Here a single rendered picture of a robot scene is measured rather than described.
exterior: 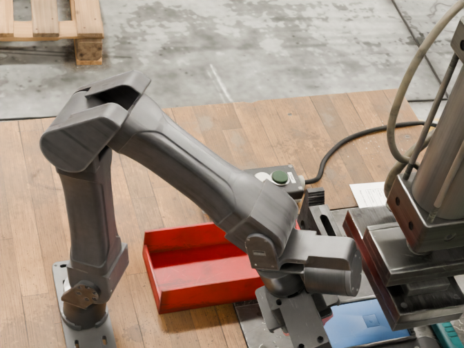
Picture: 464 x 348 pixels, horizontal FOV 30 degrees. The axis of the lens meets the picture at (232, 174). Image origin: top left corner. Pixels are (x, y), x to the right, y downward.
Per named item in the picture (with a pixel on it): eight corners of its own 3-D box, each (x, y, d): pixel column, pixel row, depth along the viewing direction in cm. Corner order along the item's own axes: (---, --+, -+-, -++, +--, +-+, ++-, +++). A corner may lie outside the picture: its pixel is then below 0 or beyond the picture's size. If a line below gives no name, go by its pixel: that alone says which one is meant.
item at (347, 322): (295, 313, 126) (300, 302, 124) (390, 297, 130) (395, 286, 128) (311, 354, 121) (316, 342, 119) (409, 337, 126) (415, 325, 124)
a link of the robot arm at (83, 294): (125, 244, 123) (88, 231, 124) (99, 290, 117) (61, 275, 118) (122, 271, 128) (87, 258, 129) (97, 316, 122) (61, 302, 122)
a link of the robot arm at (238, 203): (311, 201, 106) (108, 46, 100) (291, 253, 99) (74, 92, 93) (255, 244, 114) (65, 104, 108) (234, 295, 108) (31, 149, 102)
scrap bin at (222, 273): (141, 254, 140) (144, 230, 136) (286, 234, 147) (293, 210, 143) (158, 315, 132) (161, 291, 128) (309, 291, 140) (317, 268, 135)
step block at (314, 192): (295, 224, 149) (306, 188, 143) (311, 221, 150) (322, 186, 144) (308, 253, 145) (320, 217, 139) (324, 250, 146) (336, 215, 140)
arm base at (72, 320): (97, 228, 132) (50, 233, 130) (123, 337, 119) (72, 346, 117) (95, 260, 138) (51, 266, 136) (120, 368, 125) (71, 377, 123)
